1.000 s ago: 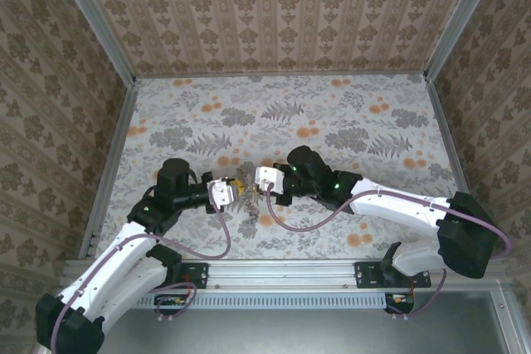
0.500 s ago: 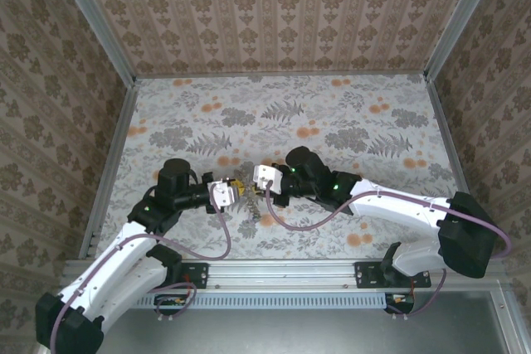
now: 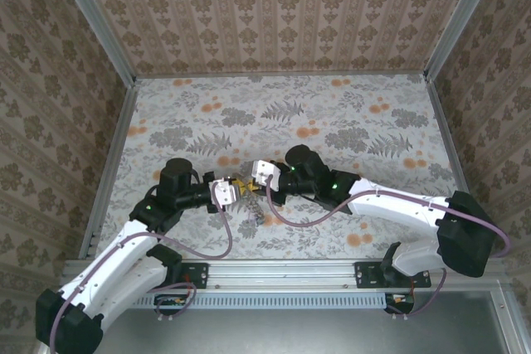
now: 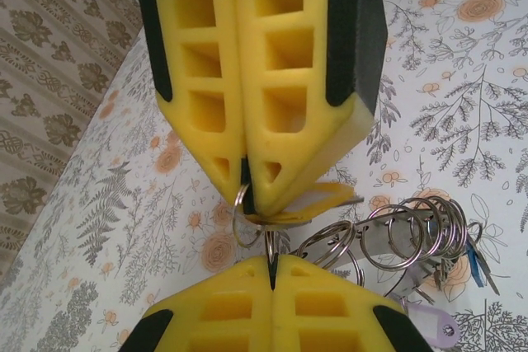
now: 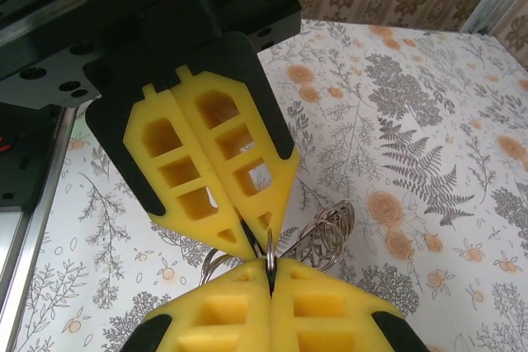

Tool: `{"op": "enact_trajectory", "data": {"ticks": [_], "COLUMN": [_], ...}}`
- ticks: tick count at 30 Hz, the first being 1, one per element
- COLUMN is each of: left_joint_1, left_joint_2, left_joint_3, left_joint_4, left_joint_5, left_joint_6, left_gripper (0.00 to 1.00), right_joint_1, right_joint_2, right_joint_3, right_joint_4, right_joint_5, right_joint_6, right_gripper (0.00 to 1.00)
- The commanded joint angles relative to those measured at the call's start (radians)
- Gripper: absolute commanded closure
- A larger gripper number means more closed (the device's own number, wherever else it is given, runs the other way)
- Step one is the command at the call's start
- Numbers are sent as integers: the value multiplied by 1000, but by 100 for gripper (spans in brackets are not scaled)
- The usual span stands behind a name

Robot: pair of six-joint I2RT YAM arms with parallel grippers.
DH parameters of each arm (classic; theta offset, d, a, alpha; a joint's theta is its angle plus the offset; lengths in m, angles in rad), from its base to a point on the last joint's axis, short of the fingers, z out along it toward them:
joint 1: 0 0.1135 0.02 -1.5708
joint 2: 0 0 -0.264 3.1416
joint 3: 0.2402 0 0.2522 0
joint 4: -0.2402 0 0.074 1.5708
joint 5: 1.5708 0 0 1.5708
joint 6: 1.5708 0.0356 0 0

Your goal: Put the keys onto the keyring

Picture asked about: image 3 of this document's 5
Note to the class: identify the aluminium mounting rail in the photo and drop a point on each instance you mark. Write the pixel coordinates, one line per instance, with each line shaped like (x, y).
(282, 273)

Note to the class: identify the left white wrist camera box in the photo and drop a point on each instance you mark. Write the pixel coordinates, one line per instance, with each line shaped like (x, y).
(224, 192)

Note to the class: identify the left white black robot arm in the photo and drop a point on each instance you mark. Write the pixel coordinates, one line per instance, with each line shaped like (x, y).
(116, 263)

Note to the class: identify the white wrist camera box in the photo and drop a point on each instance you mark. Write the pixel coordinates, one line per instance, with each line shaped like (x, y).
(267, 169)
(224, 192)

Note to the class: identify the aluminium frame post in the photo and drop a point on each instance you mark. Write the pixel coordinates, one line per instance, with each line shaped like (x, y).
(93, 18)
(466, 18)

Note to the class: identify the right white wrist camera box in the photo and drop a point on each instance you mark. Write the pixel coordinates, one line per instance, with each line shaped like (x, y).
(267, 169)

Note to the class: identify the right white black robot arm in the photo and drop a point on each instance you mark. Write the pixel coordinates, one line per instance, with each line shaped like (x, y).
(394, 205)

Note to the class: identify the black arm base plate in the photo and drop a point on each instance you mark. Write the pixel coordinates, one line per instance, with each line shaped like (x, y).
(367, 275)
(197, 275)

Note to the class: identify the grey metal panel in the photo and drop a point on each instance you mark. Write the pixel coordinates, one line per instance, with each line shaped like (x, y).
(269, 333)

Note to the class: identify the aluminium table side rail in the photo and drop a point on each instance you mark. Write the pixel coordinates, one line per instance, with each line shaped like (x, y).
(449, 142)
(118, 138)

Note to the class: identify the black connector board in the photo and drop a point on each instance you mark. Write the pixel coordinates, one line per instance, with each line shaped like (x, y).
(170, 302)
(400, 302)

